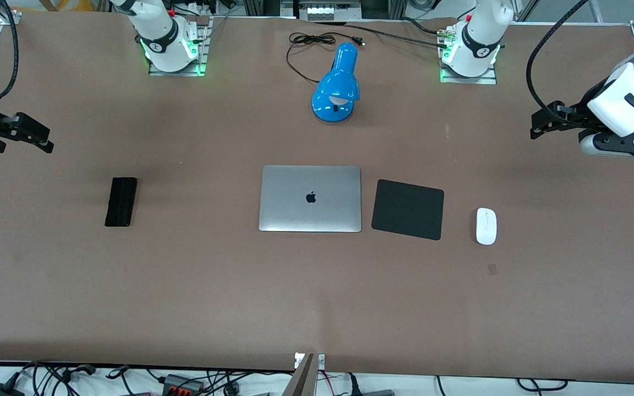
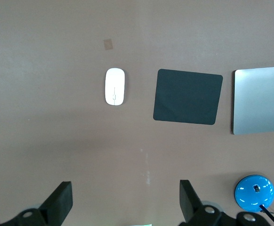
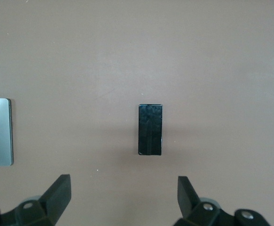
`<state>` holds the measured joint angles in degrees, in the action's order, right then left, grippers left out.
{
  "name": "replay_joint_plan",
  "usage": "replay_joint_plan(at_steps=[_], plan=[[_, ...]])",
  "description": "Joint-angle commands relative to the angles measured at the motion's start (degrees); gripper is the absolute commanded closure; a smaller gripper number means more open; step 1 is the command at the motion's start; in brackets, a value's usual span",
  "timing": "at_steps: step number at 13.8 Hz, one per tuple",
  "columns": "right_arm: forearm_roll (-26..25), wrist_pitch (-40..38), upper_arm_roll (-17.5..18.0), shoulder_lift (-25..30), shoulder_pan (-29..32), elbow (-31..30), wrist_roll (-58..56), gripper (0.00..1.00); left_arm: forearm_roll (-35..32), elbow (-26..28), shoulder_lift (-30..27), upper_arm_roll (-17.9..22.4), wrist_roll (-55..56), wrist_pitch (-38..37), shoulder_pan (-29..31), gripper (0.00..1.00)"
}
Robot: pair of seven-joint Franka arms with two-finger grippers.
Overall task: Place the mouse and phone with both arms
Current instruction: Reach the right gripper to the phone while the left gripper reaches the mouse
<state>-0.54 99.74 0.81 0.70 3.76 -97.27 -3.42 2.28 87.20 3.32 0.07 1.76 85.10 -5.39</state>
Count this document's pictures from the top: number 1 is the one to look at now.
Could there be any black smartphone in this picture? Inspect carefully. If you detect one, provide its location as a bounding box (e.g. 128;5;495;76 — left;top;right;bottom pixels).
105;177;138;227

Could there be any white computer mouse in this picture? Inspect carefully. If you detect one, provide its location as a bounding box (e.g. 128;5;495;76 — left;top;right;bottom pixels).
475;207;498;246

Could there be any black mouse pad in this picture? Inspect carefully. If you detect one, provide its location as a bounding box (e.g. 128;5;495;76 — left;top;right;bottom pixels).
371;179;445;241

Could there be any blue desk lamp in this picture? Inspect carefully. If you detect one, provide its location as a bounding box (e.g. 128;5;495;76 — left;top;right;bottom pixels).
311;42;360;124

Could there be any white power strip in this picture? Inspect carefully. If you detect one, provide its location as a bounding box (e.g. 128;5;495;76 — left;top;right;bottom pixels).
306;0;363;21

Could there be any silver closed laptop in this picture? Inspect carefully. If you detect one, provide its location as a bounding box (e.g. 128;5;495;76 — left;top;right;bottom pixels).
258;165;362;233

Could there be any grey connector with orange levers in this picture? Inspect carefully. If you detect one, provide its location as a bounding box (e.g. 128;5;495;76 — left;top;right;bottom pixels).
163;374;205;395

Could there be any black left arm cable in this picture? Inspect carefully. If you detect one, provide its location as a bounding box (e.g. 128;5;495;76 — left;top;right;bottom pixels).
525;0;593;116

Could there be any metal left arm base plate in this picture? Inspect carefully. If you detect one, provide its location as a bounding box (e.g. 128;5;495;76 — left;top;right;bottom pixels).
439;27;498;85

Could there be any black cable to arm base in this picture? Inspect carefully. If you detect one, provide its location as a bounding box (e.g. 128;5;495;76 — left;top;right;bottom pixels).
314;19;452;42

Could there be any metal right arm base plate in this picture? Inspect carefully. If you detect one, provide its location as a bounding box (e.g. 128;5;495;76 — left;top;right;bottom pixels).
148;16;209;76

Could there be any black lamp power cord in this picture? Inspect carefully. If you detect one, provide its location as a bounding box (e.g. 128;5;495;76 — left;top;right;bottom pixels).
286;32;365;84

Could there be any aluminium camera mount profile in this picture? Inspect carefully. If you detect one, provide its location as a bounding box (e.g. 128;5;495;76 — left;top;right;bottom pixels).
283;353;326;396

